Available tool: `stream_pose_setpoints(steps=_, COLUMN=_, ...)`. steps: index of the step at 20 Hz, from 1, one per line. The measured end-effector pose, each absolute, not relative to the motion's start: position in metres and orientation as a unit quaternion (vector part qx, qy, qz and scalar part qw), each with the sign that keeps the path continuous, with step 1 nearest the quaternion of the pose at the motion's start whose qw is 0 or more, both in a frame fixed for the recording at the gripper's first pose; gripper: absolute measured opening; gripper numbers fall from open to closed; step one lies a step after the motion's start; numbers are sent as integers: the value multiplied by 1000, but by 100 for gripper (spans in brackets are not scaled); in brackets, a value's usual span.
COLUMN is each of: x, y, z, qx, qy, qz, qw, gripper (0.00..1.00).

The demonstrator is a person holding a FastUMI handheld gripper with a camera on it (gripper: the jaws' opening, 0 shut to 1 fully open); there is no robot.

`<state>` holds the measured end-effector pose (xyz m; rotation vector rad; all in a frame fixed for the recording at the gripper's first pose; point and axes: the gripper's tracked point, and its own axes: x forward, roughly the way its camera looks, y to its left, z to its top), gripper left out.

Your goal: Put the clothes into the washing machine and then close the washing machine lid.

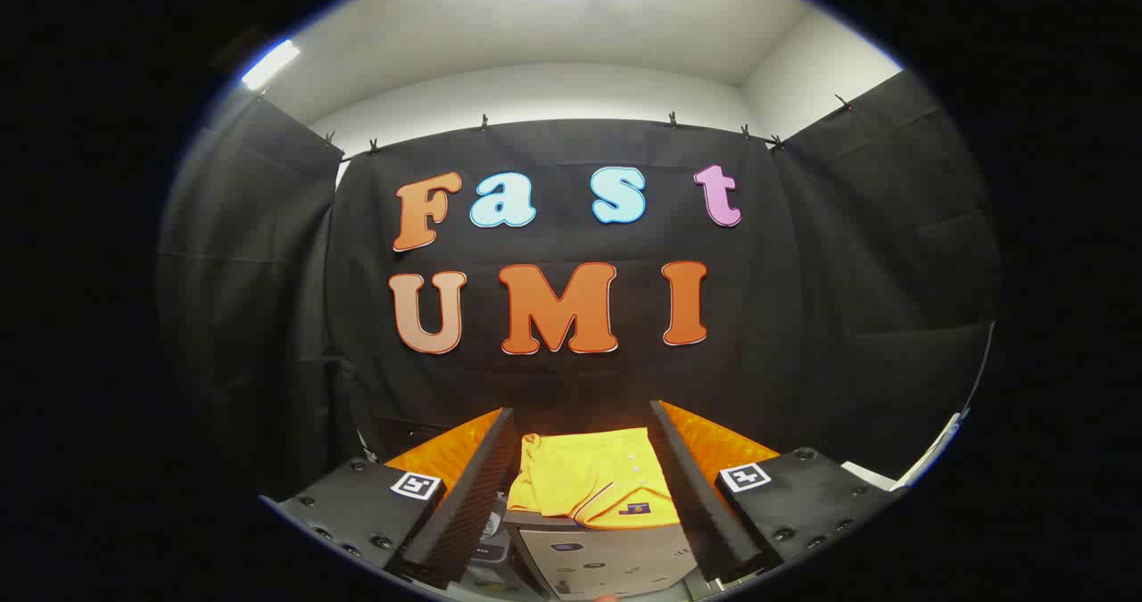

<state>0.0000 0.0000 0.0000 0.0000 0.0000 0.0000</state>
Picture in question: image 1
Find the long ceiling light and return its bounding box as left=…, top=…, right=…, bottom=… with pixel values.
left=240, top=39, right=302, bottom=91

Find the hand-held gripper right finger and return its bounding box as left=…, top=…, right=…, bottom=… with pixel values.
left=649, top=400, right=904, bottom=583

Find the white sheet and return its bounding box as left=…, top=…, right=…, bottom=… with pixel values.
left=842, top=460, right=897, bottom=487

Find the orange button shirt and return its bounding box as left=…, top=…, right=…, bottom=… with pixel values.
left=507, top=427, right=681, bottom=530

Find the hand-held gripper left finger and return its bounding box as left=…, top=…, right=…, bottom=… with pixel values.
left=259, top=407, right=520, bottom=590

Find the row of black clips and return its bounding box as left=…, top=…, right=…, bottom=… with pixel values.
left=321, top=94, right=855, bottom=153

